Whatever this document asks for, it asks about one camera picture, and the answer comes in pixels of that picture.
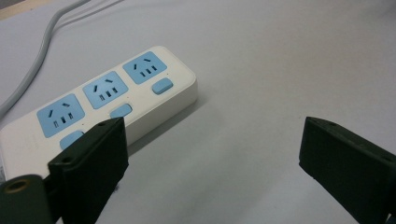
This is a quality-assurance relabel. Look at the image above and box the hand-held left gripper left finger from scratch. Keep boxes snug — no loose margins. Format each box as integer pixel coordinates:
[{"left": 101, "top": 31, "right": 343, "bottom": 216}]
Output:
[{"left": 47, "top": 116, "right": 130, "bottom": 224}]

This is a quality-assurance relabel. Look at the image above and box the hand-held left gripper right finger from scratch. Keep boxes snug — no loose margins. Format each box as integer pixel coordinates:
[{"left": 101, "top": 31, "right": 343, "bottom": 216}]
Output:
[{"left": 298, "top": 116, "right": 396, "bottom": 224}]

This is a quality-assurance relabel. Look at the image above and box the white and blue power strip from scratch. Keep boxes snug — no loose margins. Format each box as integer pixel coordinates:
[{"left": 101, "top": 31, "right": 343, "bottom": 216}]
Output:
[{"left": 0, "top": 45, "right": 199, "bottom": 182}]

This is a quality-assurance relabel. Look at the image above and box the grey power cable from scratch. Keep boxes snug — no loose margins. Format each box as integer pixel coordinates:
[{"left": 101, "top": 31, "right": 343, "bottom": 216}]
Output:
[{"left": 0, "top": 0, "right": 92, "bottom": 119}]

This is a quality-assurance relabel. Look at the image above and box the thin grey cable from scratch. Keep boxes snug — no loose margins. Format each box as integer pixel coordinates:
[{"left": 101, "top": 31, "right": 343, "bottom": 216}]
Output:
[{"left": 55, "top": 0, "right": 125, "bottom": 31}]

